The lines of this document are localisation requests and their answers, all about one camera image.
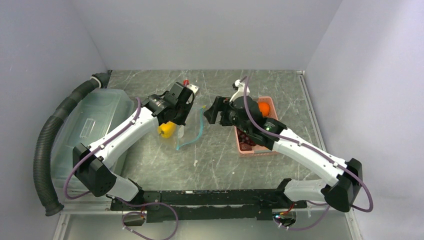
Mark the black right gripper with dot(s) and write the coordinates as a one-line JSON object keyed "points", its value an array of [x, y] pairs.
{"points": [[211, 114]]}

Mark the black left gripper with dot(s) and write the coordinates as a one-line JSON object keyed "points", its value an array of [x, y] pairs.
{"points": [[182, 121]]}

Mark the yellow bell pepper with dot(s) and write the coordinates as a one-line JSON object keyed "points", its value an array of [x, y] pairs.
{"points": [[166, 130]]}

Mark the clear zip top bag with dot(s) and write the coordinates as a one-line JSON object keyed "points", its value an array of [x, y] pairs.
{"points": [[189, 133]]}

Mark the orange fruit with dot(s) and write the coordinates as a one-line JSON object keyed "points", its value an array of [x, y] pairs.
{"points": [[264, 108]]}

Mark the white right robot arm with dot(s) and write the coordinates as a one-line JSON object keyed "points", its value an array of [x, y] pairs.
{"points": [[340, 180]]}

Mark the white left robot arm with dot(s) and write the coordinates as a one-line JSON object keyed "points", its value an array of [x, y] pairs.
{"points": [[92, 163]]}

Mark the dark red grape bunch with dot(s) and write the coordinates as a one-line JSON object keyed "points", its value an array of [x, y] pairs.
{"points": [[244, 138]]}

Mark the pink perforated plastic basket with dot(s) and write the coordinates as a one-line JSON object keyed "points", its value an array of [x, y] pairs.
{"points": [[257, 150]]}

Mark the clear plastic storage bin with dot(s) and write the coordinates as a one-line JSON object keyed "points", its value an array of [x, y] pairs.
{"points": [[96, 115]]}

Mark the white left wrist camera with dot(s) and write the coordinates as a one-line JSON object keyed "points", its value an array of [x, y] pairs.
{"points": [[194, 88]]}

